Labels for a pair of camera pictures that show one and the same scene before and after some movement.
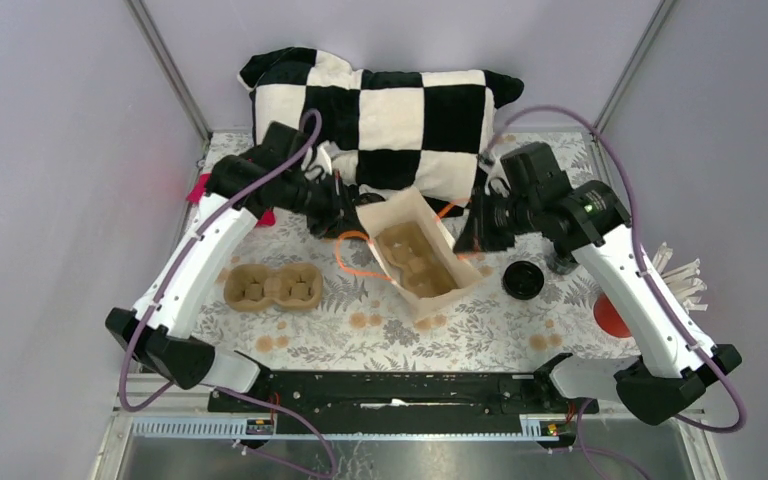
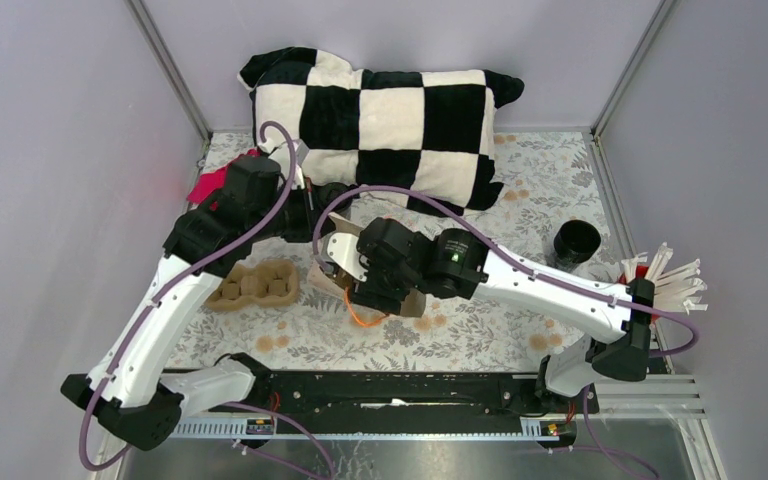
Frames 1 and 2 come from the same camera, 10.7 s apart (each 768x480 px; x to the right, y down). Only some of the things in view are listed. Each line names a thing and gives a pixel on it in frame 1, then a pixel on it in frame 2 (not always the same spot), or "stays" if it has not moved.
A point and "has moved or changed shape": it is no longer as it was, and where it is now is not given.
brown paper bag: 420,261 has moved or changed shape
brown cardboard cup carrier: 250,286 has moved or changed shape
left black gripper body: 322,200 to 297,222
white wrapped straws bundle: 682,279 stays
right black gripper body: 494,218 to 387,284
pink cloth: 267,218 stays
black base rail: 401,395 stays
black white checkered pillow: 389,131 stays
